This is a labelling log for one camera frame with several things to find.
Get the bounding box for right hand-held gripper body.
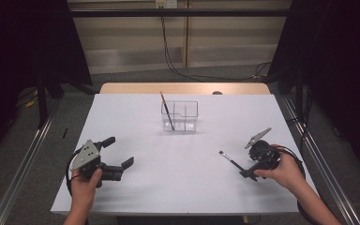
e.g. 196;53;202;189
244;127;283;176

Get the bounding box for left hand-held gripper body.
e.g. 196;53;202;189
69;139;123;188

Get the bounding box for black makeup brush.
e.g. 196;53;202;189
218;150;247;173

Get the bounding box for gold ferrule makeup brush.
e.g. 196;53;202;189
159;90;175;131

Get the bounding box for clear acrylic organizer box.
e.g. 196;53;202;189
160;100;200;132

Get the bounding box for person's right hand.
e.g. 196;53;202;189
253;143;308;192

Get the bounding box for person's left hand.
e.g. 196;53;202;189
69;168;104;214

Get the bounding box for white table sheet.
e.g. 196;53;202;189
50;93;326;217

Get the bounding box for wooden table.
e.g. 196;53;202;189
98;82;271;96

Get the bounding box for black curtain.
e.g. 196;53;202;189
268;0;360;172
0;0;93;163

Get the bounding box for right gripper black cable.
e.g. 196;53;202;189
279;145;313;225

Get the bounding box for metal floor rail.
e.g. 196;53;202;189
279;95;360;225
0;102;60;225

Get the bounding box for black stand post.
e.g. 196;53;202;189
294;68;305;121
37;73;50;129

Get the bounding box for black wall cables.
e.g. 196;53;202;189
159;7;273;83

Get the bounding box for white wall power outlet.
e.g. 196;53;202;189
155;0;178;9

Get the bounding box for black horizontal frame bar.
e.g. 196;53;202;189
69;8;292;18

